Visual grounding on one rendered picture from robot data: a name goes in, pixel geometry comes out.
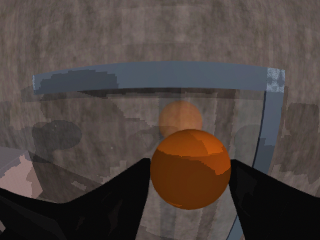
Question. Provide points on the low clear walls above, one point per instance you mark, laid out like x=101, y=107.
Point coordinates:
x=247, y=134

